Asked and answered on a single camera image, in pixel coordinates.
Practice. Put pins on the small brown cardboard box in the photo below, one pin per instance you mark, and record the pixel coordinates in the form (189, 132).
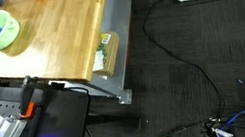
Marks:
(109, 52)

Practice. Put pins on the black flat panel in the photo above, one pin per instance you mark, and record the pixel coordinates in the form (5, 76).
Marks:
(61, 123)

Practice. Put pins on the black power strip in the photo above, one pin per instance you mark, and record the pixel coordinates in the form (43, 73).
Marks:
(215, 131)

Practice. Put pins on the small blue floor scrap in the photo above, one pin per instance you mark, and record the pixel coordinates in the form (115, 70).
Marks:
(240, 81)

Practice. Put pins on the grey metal table frame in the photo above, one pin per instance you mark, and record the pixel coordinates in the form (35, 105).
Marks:
(115, 19)

